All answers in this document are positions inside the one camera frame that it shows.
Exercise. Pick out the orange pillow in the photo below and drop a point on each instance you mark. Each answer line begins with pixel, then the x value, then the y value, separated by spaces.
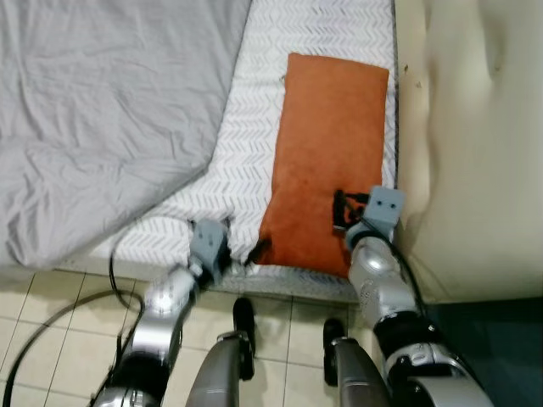
pixel 327 144

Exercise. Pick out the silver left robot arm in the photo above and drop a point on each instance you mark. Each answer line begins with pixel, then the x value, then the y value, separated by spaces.
pixel 161 318

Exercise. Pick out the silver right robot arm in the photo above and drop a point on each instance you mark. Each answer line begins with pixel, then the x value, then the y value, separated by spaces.
pixel 382 284

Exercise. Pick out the silver left robot leg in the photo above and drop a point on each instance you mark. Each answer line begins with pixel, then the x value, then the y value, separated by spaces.
pixel 216 369

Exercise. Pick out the silver robot leg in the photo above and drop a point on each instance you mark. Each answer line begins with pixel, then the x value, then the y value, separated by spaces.
pixel 216 369
pixel 352 373

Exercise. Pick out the white patterned mattress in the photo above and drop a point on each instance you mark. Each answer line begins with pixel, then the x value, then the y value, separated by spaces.
pixel 254 127

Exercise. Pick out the cream padded headboard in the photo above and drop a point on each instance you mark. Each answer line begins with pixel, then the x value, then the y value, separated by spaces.
pixel 484 153

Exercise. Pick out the silver right robot leg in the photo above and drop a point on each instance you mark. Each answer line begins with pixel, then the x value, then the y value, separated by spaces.
pixel 352 373

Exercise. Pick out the grey bed sheet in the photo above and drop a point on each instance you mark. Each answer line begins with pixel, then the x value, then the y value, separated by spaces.
pixel 102 110

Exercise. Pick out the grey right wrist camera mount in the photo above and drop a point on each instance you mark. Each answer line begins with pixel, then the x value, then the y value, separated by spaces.
pixel 384 209

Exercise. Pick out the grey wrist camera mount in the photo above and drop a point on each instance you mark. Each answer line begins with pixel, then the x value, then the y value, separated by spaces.
pixel 209 243
pixel 384 209

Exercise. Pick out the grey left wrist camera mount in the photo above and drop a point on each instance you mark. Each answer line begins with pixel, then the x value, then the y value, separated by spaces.
pixel 209 243

